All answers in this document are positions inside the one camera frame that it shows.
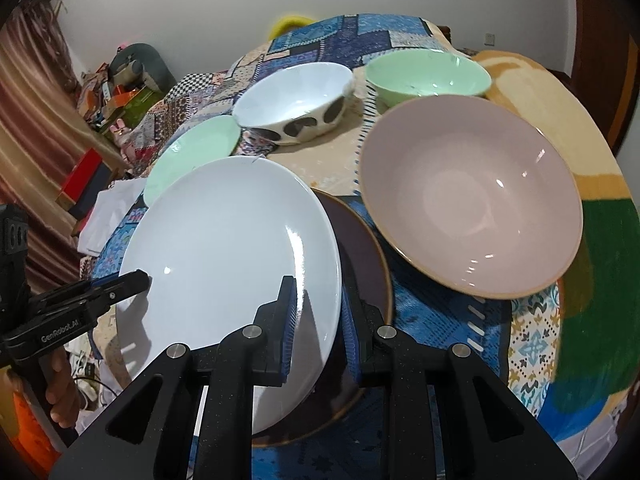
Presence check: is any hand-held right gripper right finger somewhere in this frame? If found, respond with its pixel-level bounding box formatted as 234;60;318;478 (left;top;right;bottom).
341;284;592;480

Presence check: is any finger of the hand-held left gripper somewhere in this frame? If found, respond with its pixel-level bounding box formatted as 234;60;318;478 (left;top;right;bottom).
29;269;152;318

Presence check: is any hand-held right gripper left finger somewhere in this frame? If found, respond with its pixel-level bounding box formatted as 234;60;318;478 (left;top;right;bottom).
47;275;301;480

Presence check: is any white plate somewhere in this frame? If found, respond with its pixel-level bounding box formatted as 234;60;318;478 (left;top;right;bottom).
117;156;344;436

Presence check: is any green bowl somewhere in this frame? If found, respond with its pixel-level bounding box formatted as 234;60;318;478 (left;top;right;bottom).
365;49;493;109

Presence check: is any person's left hand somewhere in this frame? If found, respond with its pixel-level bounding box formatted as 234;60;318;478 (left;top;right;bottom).
41;346;87;442

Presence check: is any white cloth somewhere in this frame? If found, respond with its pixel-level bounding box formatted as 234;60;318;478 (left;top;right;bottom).
77;179;151;261

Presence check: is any dark brown plate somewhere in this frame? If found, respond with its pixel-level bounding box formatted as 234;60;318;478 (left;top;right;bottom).
250;187;396;449

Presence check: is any person's orange clothing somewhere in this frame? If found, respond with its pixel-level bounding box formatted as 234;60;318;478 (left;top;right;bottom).
0;367;68;473

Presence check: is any red box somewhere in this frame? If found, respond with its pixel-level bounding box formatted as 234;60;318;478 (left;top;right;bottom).
57;149;104;207

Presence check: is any pink plush toy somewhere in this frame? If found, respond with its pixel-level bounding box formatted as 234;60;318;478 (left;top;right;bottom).
112;119;135;157

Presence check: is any green plate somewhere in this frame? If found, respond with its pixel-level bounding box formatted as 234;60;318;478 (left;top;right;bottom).
143;116;243;208

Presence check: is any pile of coloured boxes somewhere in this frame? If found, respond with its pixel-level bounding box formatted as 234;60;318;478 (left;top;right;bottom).
75;62;167;136

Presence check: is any large pink bowl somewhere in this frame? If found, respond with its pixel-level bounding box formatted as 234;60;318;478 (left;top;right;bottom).
360;94;585;301

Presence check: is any striped brown curtain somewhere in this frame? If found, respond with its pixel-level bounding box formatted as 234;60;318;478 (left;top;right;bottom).
0;0;132;281

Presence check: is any grey chair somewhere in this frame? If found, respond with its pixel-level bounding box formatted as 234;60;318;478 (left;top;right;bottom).
109;42;176;94

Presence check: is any white bowl with dark spots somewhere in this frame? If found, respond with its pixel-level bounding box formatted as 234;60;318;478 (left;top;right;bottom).
232;62;356;147

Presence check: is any patchwork printed blanket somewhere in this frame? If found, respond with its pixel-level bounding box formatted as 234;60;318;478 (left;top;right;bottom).
90;12;562;480

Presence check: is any brown wooden door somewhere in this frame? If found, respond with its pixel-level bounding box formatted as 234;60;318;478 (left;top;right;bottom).
570;0;640;157

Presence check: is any white cable bundle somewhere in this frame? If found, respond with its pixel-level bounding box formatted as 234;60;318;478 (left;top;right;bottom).
65;347;118;411

